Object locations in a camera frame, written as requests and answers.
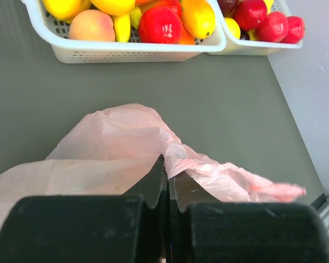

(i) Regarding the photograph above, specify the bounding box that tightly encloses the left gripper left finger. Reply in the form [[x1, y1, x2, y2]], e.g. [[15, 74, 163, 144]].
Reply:
[[0, 156, 167, 262]]

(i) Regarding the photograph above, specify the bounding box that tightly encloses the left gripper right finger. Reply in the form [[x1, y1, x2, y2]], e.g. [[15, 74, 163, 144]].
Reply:
[[168, 173, 329, 262]]

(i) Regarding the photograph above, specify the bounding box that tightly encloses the pink plastic bag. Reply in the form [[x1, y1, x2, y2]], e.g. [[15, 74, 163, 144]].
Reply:
[[0, 104, 306, 228]]

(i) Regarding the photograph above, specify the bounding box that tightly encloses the peach fruit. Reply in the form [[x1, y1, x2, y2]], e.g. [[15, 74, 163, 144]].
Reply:
[[68, 9, 115, 42]]

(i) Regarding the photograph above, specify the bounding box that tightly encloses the right white plastic basket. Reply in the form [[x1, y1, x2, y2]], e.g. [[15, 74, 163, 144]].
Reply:
[[214, 1, 302, 55]]

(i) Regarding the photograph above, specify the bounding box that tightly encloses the white plastic basket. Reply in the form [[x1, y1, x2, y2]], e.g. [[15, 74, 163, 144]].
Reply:
[[214, 1, 302, 55], [22, 1, 226, 64]]

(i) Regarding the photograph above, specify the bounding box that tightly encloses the left white plastic basket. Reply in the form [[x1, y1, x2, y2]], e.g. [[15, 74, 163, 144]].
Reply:
[[22, 1, 226, 64]]

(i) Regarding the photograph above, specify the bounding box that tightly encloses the small yellow banana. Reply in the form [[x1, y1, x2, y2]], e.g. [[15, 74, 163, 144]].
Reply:
[[112, 13, 131, 43]]

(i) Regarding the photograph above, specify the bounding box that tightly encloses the red apple left basket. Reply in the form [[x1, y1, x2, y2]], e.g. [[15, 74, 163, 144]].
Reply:
[[138, 5, 183, 44]]

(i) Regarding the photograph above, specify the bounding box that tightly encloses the yellow lemon right basket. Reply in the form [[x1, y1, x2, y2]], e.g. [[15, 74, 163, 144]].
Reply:
[[224, 17, 241, 39]]

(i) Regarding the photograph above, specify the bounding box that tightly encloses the yellow lemon basket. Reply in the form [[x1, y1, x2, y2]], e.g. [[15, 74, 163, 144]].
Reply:
[[224, 17, 241, 39], [90, 0, 135, 16]]

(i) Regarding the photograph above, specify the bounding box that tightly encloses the orange yellow mango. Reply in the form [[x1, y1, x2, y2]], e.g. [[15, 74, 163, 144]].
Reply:
[[180, 0, 215, 39]]

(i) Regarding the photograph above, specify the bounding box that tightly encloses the red apple front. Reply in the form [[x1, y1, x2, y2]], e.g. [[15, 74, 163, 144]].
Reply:
[[255, 11, 289, 43]]

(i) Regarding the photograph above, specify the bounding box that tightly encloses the red apple far right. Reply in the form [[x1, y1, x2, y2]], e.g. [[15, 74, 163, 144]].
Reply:
[[281, 16, 305, 44]]

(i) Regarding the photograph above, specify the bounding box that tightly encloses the yellow lemon left basket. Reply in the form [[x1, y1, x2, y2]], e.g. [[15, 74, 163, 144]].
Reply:
[[90, 0, 135, 16]]

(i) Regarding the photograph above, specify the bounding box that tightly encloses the red apple middle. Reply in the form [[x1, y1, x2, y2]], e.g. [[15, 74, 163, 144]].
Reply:
[[233, 0, 268, 31]]

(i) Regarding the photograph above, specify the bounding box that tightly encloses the dark red apple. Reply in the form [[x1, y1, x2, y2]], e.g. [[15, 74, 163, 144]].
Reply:
[[217, 0, 239, 17]]

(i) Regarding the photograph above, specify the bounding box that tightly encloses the yellow lemon far left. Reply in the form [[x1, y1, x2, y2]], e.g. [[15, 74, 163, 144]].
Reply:
[[42, 0, 92, 22]]

